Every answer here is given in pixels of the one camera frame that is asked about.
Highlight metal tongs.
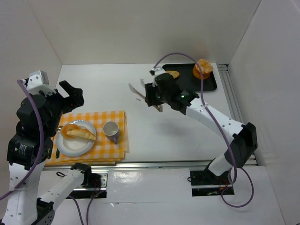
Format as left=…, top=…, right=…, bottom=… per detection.
left=128, top=79, right=163, bottom=113

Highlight round glazed bun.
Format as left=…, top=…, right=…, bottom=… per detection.
left=60, top=124, right=81, bottom=139

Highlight triangular bread pastry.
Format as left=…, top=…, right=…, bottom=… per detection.
left=67, top=129, right=97, bottom=141

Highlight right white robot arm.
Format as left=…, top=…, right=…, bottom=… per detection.
left=145, top=70, right=258, bottom=177

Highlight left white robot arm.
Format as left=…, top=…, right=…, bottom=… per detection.
left=0, top=70, right=101, bottom=225

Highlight oval bread roll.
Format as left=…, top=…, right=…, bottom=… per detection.
left=166, top=70, right=180, bottom=79

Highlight black baking tray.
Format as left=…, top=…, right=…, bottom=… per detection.
left=162, top=63, right=217, bottom=92

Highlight white plate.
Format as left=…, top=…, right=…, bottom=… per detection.
left=55, top=120, right=97, bottom=157

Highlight tall orange sugared cake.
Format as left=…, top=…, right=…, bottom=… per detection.
left=192, top=59, right=213, bottom=80

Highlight purple mug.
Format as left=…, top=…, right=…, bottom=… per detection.
left=102, top=121, right=120, bottom=145

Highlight yellow checkered cloth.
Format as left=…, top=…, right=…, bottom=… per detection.
left=46, top=111, right=128, bottom=166

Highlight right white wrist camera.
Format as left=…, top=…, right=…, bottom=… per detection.
left=150, top=67, right=165, bottom=77

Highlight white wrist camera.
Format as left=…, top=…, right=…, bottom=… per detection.
left=27, top=70, right=49, bottom=88
left=150, top=67, right=165, bottom=77

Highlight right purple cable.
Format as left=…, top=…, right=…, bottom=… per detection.
left=154, top=52, right=255, bottom=208

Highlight purple cable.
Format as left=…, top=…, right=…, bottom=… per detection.
left=0, top=79, right=45, bottom=200
left=154, top=52, right=255, bottom=208

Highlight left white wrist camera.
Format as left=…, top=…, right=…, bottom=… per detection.
left=27, top=70, right=49, bottom=88

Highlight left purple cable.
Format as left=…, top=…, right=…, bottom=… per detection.
left=0, top=79, right=45, bottom=200

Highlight dark cutlery handle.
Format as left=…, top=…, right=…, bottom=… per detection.
left=55, top=149, right=60, bottom=158

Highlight aluminium rail front edge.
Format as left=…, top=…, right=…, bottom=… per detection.
left=44, top=160, right=211, bottom=172

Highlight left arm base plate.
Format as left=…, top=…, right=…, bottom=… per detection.
left=80, top=173, right=108, bottom=190

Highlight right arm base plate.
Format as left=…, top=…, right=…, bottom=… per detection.
left=187, top=170, right=230, bottom=188

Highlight aluminium rail right side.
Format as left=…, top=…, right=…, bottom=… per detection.
left=217, top=64, right=258, bottom=166

